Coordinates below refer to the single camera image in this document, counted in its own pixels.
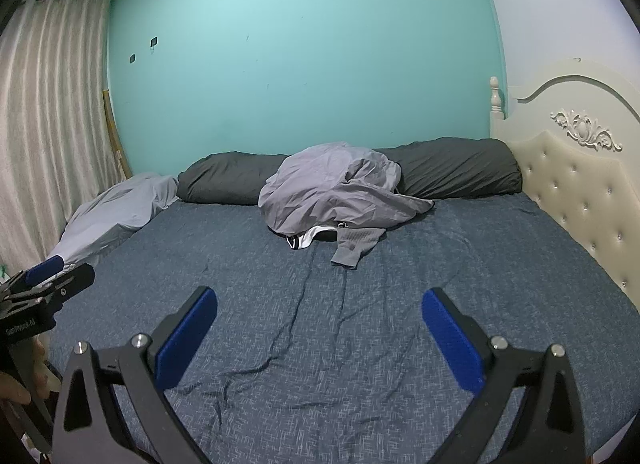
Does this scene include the light grey blanket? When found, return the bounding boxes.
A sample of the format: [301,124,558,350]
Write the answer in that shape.
[50,173,180,275]

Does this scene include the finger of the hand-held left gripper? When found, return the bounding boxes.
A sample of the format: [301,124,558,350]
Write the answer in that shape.
[22,255,66,285]
[42,264,96,302]

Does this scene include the person's left hand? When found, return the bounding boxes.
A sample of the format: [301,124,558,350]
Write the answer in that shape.
[0,339,48,406]

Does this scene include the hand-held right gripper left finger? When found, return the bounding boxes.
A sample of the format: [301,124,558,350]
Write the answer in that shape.
[52,286,218,464]

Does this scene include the wooden board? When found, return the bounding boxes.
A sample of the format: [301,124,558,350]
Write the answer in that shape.
[101,88,135,179]

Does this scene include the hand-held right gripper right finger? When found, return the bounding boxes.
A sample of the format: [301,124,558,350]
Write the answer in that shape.
[421,287,586,464]

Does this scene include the grey knit sweater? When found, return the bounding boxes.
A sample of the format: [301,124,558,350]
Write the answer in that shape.
[330,225,388,271]

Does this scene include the dark grey long pillow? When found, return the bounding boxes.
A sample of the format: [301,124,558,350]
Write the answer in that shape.
[176,139,522,205]

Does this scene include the light grey jacket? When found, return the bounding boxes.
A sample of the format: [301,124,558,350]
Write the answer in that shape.
[258,142,435,235]

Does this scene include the cream tufted headboard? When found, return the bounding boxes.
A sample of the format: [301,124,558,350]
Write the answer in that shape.
[489,58,640,305]

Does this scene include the blue patterned bed sheet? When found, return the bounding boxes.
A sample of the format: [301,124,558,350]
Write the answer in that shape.
[37,191,638,464]

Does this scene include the beige curtain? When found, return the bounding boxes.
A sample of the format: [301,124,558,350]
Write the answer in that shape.
[0,0,131,275]

